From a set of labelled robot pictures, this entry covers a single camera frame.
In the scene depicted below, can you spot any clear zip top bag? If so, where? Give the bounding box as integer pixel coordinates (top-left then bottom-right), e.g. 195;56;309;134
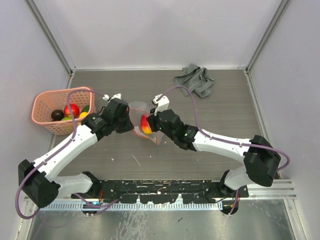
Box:
129;101;164;145

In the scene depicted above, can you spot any red yellow mango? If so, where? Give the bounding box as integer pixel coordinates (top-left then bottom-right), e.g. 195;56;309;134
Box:
140;114;153;135

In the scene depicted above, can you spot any yellow lemon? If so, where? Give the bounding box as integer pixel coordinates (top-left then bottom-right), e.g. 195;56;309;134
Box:
78;112;88;119

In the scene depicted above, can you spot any pink plastic basket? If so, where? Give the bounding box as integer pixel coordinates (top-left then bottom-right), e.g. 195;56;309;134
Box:
31;86;96;136

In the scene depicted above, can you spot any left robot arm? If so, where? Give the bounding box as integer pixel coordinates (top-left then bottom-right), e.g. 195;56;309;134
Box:
18;93;133;208

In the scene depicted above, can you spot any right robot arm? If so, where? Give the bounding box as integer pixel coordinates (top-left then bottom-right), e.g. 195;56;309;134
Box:
146;109;281;197

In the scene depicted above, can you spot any dark green fruit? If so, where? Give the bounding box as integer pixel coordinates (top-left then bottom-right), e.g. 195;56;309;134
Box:
81;105;90;113

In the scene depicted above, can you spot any red apple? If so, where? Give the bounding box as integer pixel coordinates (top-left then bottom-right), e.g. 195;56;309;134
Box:
63;103;80;118

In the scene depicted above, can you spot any green lime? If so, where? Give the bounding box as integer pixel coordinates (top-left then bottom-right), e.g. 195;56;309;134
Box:
61;116;72;121

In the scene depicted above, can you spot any grey crumpled cloth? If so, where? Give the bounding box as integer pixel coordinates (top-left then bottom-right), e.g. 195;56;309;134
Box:
173;64;215;98

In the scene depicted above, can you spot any dark brown round fruit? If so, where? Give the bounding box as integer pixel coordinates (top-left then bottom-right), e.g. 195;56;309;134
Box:
50;109;65;121

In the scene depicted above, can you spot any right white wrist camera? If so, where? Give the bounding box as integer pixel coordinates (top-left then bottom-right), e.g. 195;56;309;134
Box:
152;94;170;116

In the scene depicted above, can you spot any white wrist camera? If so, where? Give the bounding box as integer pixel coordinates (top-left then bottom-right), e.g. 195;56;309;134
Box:
152;94;170;116
102;93;122;101

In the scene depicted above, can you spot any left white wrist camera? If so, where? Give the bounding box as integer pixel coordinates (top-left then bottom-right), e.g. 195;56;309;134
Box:
102;93;122;101

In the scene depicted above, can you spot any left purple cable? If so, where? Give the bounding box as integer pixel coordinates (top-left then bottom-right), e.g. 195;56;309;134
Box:
15;89;123;220

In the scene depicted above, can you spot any purple cable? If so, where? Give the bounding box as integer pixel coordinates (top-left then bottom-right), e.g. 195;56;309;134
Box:
159;85;291;216
15;89;123;220

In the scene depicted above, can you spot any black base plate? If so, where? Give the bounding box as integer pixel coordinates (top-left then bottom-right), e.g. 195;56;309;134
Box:
80;180;236;204

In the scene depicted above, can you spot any grey cable duct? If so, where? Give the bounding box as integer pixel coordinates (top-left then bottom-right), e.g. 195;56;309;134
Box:
41;200;223;212

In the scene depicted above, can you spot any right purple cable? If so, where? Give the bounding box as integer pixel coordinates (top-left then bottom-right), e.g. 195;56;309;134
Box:
159;85;291;216

